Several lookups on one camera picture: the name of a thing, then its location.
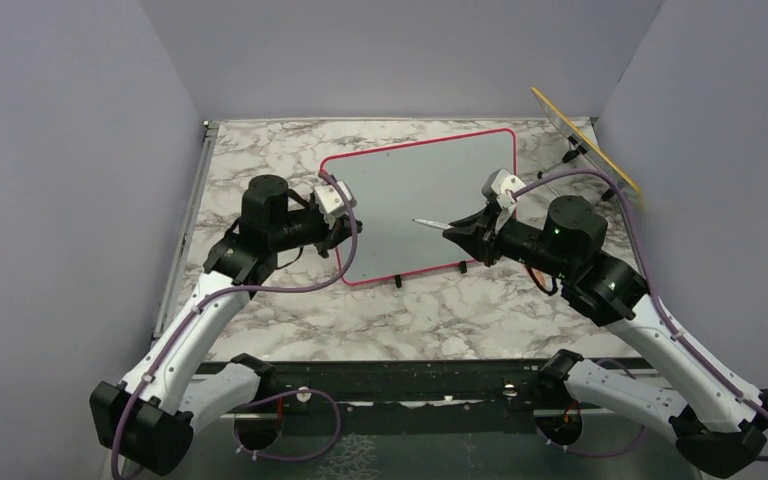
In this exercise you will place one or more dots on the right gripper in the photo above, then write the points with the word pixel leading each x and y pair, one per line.
pixel 483 243

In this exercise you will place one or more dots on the white black-tipped marker pen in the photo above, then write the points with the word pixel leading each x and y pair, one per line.
pixel 433 224

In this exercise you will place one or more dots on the orange marker cap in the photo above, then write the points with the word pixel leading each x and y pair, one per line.
pixel 539 279

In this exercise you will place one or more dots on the yellow-edged board on stand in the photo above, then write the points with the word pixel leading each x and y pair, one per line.
pixel 582 146

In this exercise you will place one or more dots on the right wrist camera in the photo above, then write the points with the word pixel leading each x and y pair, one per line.
pixel 499 190

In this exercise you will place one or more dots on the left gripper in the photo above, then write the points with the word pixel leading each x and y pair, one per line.
pixel 340 230

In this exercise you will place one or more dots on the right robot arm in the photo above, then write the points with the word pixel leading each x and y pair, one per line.
pixel 716 421

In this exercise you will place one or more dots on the pink-framed whiteboard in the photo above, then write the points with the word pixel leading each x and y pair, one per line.
pixel 400 187

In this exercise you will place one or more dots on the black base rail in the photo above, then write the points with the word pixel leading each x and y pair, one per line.
pixel 401 398

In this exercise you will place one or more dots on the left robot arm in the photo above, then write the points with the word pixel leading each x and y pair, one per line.
pixel 152 414

